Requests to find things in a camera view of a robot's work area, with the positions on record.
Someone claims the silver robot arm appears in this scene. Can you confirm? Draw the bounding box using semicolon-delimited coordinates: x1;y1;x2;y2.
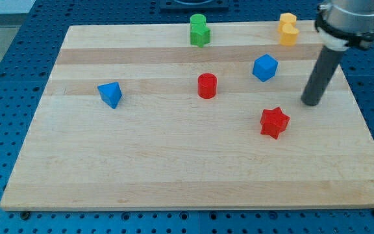
314;0;374;52

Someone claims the green star block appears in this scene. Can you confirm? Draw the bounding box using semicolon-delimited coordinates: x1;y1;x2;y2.
190;25;211;47

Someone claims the red cylinder block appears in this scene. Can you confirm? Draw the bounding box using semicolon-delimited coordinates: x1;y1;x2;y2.
197;73;218;99

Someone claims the yellow hexagon block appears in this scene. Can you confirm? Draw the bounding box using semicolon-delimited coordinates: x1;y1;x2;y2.
277;12;297;33

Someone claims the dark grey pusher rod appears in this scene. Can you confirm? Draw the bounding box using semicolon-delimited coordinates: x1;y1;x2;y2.
301;46;344;106

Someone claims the yellow heart block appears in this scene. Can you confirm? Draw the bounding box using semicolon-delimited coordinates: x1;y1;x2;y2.
279;23;299;46

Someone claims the blue cube block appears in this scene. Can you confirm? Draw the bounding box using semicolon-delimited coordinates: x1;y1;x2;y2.
252;54;279;82

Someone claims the wooden board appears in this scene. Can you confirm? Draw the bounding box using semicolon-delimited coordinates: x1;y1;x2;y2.
0;20;374;211

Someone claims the blue triangle block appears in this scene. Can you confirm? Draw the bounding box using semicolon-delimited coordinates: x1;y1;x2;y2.
97;82;122;109

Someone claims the red star block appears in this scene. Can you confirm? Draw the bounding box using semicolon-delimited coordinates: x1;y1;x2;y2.
260;107;290;140

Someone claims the green cylinder block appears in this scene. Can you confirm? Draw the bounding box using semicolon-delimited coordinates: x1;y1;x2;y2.
190;14;206;29

